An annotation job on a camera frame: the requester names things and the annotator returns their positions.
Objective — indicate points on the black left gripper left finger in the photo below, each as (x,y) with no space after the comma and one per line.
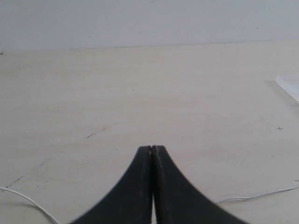
(130,200)

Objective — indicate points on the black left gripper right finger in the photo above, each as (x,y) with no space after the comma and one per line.
(177,201)

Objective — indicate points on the white wired earphones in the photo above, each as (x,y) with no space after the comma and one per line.
(258,201)

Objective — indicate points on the clear plastic hinged case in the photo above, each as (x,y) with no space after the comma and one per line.
(290,84)

